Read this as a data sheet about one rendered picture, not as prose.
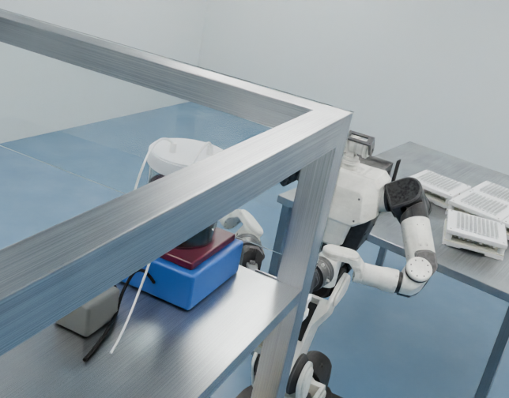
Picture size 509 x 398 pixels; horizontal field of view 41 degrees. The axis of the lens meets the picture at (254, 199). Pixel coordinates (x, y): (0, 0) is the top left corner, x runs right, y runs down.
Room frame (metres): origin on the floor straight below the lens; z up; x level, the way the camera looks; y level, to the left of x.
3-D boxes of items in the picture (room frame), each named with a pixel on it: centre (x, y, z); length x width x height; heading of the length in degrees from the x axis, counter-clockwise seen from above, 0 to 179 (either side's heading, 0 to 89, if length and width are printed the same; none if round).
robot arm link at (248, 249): (1.76, -0.01, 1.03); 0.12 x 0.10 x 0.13; 10
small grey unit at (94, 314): (0.98, 0.24, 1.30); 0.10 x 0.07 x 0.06; 158
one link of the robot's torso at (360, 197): (2.18, -0.31, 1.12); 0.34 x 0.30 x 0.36; 68
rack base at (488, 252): (2.65, -0.94, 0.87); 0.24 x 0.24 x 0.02; 77
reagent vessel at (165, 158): (1.18, 0.13, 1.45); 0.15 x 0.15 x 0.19
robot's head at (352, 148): (2.12, -0.28, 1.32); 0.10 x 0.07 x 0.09; 68
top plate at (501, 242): (2.65, -0.94, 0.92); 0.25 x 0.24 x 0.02; 77
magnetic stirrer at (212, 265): (1.19, 0.14, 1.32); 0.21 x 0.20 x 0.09; 68
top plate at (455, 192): (3.13, -0.86, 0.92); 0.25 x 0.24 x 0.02; 56
